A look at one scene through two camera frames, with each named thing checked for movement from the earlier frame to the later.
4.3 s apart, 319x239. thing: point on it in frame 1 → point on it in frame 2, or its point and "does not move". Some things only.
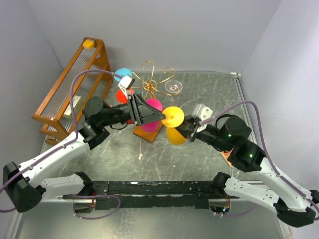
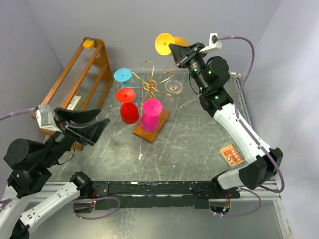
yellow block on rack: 88,44 does not move
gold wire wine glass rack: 151,137 does not move
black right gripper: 186,129 → 181,53
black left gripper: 142,112 → 85,134
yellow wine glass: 174,117 → 163,41
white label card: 68,111 does not move
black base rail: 131,194 does not move
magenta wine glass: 153,127 does not move
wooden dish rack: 88,76 does not move
